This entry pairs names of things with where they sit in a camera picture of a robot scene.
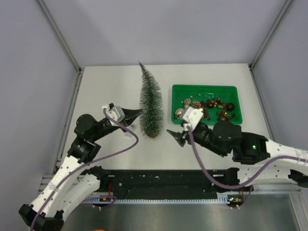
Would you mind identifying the right aluminium frame post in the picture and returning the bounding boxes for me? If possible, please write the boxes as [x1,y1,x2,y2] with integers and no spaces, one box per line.
[249,0,295,69]

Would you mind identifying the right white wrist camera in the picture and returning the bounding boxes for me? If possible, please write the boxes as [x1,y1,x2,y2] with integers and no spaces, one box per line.
[180,107,204,131]

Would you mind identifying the dark red bauble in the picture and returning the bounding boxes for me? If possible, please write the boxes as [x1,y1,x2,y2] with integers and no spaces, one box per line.
[226,103,235,111]

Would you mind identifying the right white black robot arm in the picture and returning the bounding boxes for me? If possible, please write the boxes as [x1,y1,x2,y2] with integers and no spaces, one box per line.
[167,120,308,191]

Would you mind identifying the small green christmas tree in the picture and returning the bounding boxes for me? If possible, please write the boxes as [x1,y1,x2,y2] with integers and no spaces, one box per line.
[139,63,164,139]

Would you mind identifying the aluminium frame post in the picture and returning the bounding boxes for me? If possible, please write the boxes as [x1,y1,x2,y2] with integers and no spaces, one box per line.
[249,0,295,69]
[36,0,84,73]

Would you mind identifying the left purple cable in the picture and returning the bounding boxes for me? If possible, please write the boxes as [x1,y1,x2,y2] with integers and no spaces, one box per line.
[30,108,139,231]

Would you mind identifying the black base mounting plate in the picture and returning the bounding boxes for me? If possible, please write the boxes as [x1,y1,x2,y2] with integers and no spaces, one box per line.
[97,170,229,200]

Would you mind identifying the green plastic tray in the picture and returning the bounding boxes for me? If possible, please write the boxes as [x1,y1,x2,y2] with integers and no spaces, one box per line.
[171,84,243,125]

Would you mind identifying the grey slotted cable duct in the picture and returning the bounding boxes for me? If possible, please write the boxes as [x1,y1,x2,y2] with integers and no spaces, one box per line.
[81,194,244,206]

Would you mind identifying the large silver gold bauble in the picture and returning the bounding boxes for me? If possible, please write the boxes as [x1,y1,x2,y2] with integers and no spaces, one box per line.
[174,108,185,120]

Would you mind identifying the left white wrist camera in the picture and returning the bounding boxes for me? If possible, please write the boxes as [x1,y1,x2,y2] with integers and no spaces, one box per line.
[102,103,125,127]

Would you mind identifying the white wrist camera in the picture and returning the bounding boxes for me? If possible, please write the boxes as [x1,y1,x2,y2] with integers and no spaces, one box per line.
[180,107,204,131]
[102,103,125,127]

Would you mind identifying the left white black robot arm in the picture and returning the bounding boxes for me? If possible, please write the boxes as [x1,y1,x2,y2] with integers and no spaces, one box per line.
[19,103,142,231]

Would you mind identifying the left aluminium frame post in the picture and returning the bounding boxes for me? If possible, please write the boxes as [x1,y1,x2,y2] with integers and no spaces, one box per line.
[36,0,84,73]

